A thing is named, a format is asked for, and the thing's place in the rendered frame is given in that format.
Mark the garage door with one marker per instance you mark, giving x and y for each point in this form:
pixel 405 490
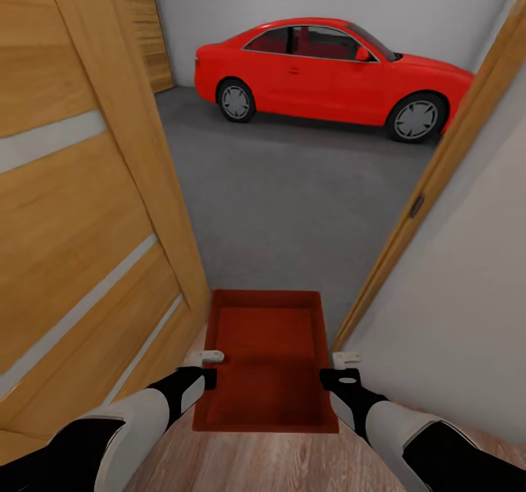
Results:
pixel 145 18

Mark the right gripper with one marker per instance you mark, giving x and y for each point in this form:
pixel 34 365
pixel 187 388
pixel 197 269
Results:
pixel 328 376

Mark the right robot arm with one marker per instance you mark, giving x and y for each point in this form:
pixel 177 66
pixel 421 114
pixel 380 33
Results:
pixel 426 452

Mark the car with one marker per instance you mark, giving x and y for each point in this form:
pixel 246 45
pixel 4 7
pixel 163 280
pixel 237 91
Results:
pixel 321 68

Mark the storage box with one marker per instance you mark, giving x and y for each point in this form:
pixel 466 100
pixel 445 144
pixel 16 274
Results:
pixel 275 345

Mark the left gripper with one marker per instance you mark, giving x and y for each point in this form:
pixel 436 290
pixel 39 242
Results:
pixel 210 375

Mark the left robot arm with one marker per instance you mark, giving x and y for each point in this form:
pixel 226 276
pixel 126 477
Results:
pixel 102 449

